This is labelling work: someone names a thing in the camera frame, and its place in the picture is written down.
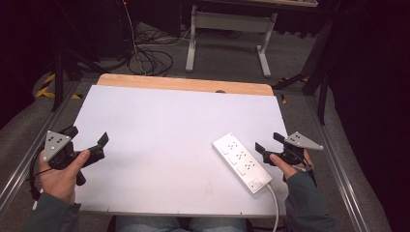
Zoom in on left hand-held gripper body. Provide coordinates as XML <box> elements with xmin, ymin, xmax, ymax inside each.
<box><xmin>43</xmin><ymin>130</ymin><xmax>106</xmax><ymax>188</ymax></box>

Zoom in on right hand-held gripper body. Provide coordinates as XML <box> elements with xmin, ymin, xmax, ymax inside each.
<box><xmin>262</xmin><ymin>130</ymin><xmax>325</xmax><ymax>167</ymax></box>

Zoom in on white power strip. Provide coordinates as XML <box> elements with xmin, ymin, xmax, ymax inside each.
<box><xmin>211</xmin><ymin>131</ymin><xmax>274</xmax><ymax>195</ymax></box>

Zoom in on person's right hand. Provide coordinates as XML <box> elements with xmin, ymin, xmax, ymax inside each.
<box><xmin>269</xmin><ymin>149</ymin><xmax>314</xmax><ymax>181</ymax></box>

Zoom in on person's left hand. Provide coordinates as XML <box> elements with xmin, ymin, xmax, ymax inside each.
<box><xmin>37</xmin><ymin>149</ymin><xmax>92</xmax><ymax>205</ymax></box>

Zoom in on yellow black floor tape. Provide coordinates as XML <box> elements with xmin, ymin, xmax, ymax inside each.
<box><xmin>35</xmin><ymin>72</ymin><xmax>83</xmax><ymax>101</ymax></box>

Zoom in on black metal stand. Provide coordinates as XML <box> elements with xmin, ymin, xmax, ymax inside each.
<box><xmin>271</xmin><ymin>17</ymin><xmax>335</xmax><ymax>126</ymax></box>
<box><xmin>51</xmin><ymin>47</ymin><xmax>109</xmax><ymax>113</ymax></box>

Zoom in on white table mat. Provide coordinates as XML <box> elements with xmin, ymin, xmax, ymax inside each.
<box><xmin>72</xmin><ymin>84</ymin><xmax>289</xmax><ymax>218</ymax></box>

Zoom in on person's legs in jeans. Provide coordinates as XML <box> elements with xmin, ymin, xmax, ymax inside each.
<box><xmin>114</xmin><ymin>216</ymin><xmax>248</xmax><ymax>232</ymax></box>

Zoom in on aluminium rail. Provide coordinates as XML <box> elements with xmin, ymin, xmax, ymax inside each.
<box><xmin>0</xmin><ymin>80</ymin><xmax>82</xmax><ymax>212</ymax></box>
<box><xmin>304</xmin><ymin>96</ymin><xmax>371</xmax><ymax>232</ymax></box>

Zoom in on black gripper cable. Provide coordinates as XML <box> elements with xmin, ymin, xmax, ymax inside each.
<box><xmin>28</xmin><ymin>145</ymin><xmax>54</xmax><ymax>201</ymax></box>

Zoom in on white power strip cable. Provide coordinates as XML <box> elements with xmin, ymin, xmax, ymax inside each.
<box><xmin>264</xmin><ymin>183</ymin><xmax>280</xmax><ymax>232</ymax></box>

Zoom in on black floor cables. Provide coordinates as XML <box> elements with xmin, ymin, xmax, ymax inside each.
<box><xmin>127</xmin><ymin>18</ymin><xmax>191</xmax><ymax>77</ymax></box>

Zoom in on white metal desk frame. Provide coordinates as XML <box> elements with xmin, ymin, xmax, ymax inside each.
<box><xmin>185</xmin><ymin>4</ymin><xmax>278</xmax><ymax>79</ymax></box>

